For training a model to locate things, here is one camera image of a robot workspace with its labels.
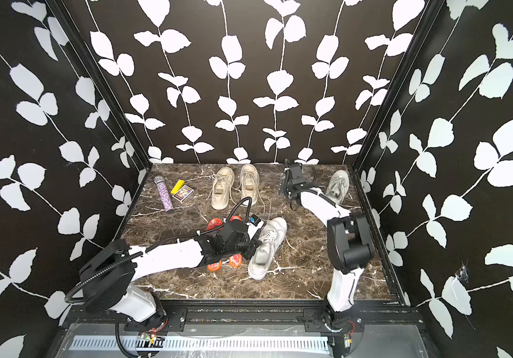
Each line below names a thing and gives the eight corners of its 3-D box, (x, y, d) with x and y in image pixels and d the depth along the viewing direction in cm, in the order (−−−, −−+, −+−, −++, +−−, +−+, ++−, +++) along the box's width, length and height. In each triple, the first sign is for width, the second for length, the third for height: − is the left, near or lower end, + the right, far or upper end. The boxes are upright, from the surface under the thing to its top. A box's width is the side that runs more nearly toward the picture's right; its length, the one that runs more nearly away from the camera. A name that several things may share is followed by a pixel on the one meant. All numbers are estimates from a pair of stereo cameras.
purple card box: (173, 198, 109) (172, 195, 107) (186, 187, 114) (185, 184, 112) (182, 203, 107) (181, 201, 105) (195, 192, 112) (194, 189, 110)
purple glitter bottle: (165, 214, 103) (162, 209, 100) (156, 182, 116) (153, 177, 112) (175, 210, 105) (172, 205, 101) (165, 179, 117) (162, 174, 114)
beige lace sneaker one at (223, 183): (212, 209, 104) (209, 200, 98) (219, 173, 119) (217, 163, 113) (231, 210, 104) (229, 200, 98) (235, 173, 119) (233, 163, 113)
